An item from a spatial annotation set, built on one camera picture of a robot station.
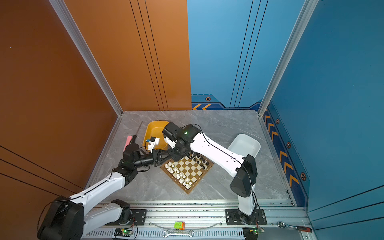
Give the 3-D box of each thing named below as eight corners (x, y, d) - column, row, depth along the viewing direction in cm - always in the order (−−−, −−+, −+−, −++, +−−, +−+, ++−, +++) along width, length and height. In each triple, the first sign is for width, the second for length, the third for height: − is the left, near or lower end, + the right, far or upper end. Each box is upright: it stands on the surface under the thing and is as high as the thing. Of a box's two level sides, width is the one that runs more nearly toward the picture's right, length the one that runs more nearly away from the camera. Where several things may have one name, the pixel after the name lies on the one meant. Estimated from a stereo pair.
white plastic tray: (228, 149, 101) (229, 144, 96) (236, 136, 108) (237, 131, 103) (253, 162, 94) (257, 158, 90) (260, 148, 101) (263, 143, 96)
